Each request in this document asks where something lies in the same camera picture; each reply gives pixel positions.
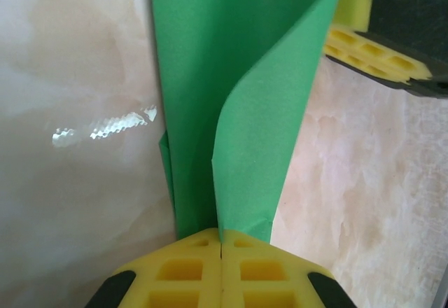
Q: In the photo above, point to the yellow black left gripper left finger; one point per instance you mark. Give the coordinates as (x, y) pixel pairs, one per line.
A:
(210, 280)

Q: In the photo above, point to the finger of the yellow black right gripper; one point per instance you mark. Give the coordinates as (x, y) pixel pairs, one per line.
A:
(371, 59)
(357, 0)

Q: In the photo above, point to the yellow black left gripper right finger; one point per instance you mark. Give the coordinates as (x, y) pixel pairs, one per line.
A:
(231, 280)

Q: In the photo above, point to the green paper sheet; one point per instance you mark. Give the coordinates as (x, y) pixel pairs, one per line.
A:
(196, 77)

